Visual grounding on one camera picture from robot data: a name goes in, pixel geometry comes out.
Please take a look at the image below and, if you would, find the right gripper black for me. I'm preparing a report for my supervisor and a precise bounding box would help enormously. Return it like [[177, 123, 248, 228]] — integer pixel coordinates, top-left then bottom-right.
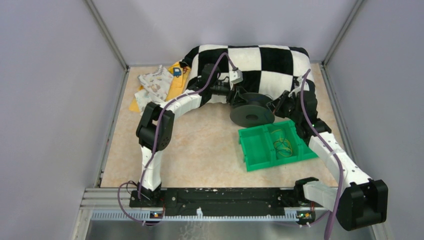
[[266, 90, 302, 123]]

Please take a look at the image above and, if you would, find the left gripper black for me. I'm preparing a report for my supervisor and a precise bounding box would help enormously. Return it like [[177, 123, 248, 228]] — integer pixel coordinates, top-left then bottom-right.
[[209, 81, 249, 106]]

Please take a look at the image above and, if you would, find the dark grey filament spool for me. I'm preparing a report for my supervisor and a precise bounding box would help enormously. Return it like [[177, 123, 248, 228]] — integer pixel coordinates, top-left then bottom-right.
[[229, 92, 275, 128]]

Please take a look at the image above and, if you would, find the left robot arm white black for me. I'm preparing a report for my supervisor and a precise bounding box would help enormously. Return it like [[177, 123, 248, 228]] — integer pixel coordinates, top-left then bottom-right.
[[136, 63, 243, 207]]

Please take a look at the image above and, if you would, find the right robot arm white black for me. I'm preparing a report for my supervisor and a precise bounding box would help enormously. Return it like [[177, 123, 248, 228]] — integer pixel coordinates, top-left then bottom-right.
[[268, 90, 389, 231]]

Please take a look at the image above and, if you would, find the black white checkered blanket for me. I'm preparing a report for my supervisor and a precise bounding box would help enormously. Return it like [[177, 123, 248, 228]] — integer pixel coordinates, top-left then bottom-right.
[[179, 44, 311, 99]]

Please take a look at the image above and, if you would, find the green three-compartment bin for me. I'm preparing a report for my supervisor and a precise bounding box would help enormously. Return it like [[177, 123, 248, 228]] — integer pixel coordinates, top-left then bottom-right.
[[238, 120, 318, 172]]

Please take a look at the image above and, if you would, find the yellow cloth with truck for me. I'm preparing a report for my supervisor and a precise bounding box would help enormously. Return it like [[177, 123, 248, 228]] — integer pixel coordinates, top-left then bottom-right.
[[129, 62, 191, 114]]

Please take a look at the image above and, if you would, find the white patterned cloth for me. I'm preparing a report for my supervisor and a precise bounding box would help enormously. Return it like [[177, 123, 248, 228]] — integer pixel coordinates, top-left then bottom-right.
[[134, 65, 173, 114]]

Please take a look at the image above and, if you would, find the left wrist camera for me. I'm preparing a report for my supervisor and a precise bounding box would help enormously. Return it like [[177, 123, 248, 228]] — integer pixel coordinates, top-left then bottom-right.
[[228, 69, 243, 84]]

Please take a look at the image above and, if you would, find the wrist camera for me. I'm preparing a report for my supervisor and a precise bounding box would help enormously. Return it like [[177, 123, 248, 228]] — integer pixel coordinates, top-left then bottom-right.
[[294, 77, 316, 95], [228, 69, 243, 84]]

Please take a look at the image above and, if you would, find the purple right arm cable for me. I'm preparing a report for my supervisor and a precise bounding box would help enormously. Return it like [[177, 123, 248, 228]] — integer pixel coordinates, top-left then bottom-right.
[[299, 68, 345, 240]]

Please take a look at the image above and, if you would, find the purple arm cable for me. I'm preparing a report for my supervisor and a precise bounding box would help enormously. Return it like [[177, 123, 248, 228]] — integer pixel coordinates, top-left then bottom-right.
[[117, 52, 238, 227], [299, 68, 345, 240]]

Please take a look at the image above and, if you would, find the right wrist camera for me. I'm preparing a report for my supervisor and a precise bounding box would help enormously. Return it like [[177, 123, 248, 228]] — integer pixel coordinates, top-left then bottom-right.
[[294, 77, 316, 95]]

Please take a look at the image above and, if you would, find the yellow wire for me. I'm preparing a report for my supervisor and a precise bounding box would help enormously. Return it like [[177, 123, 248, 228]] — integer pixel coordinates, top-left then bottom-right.
[[270, 129, 294, 157]]

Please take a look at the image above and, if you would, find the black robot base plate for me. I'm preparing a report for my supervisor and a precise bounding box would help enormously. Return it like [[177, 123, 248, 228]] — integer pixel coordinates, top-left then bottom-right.
[[129, 187, 311, 217]]

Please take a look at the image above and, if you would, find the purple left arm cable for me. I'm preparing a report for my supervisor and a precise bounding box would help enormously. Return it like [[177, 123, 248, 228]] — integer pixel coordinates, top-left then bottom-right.
[[117, 52, 238, 227]]

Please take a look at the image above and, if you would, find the grey slotted cable duct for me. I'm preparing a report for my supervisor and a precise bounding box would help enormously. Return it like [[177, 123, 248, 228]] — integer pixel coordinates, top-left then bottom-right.
[[91, 208, 314, 222]]

